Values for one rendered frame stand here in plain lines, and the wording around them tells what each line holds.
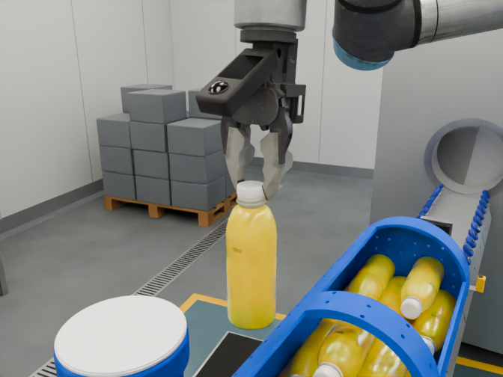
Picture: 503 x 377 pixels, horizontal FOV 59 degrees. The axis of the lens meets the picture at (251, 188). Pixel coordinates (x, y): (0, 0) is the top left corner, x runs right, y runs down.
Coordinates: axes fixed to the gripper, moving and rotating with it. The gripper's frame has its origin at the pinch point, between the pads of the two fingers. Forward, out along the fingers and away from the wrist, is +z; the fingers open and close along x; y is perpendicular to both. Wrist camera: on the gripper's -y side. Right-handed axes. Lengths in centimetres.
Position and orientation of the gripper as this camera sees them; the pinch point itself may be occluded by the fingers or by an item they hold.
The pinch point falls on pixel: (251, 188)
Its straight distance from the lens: 59.3
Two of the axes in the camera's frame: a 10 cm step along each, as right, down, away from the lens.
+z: -0.5, 9.7, 2.5
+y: 5.2, -1.9, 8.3
